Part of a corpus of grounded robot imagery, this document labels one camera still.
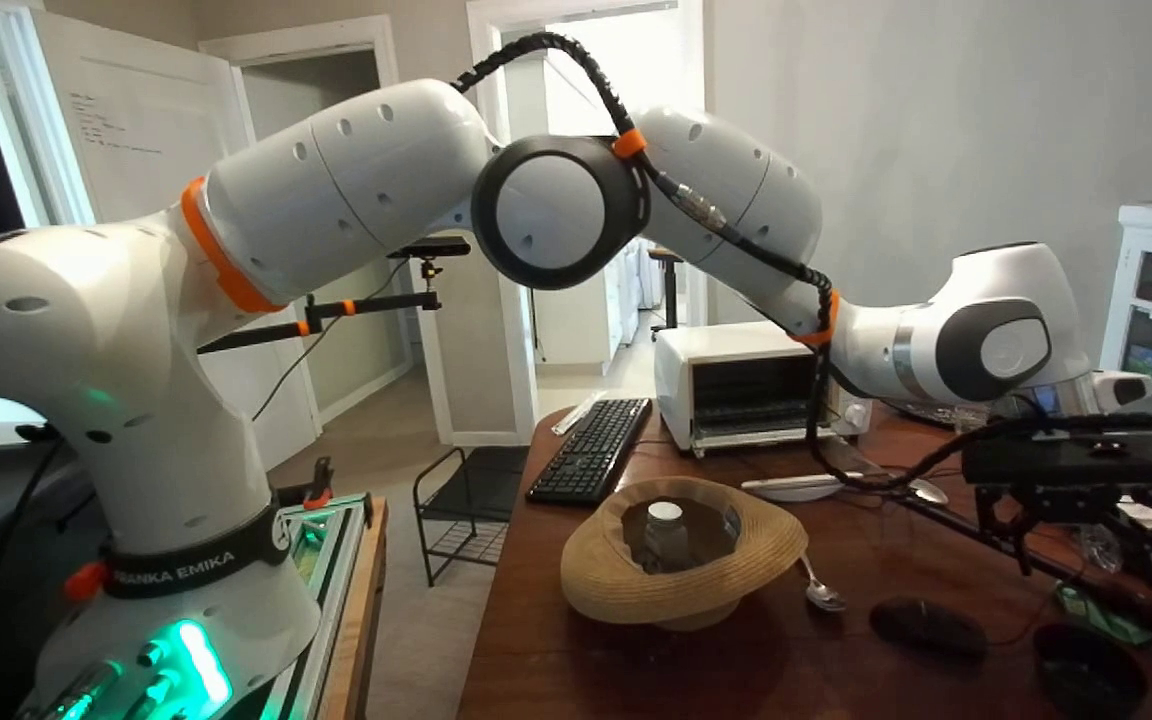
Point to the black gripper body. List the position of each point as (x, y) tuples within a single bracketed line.
[(1070, 505)]

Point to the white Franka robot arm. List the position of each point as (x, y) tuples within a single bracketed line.
[(339, 184)]

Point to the long black rod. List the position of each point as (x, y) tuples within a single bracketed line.
[(948, 522)]

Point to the silver metal spoon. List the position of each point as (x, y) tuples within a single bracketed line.
[(928, 494), (822, 594)]

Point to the black oval object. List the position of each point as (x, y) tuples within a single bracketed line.
[(926, 631)]

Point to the white flat utensil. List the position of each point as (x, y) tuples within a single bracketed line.
[(799, 484)]

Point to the white toaster oven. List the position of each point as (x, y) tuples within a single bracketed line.
[(736, 395)]

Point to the wooden bowl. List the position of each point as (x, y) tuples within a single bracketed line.
[(600, 582)]

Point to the black computer keyboard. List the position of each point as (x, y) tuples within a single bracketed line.
[(589, 455)]

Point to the black metal chair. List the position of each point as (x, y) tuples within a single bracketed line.
[(479, 484)]

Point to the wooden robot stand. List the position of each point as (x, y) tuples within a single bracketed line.
[(362, 600)]

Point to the black tripod rod orange clips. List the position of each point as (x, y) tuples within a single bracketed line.
[(362, 307)]

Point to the white whiteboard panel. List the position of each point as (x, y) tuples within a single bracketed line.
[(122, 122)]

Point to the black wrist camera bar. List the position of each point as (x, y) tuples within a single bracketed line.
[(1066, 462)]

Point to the black stereo camera bar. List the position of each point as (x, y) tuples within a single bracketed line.
[(437, 246)]

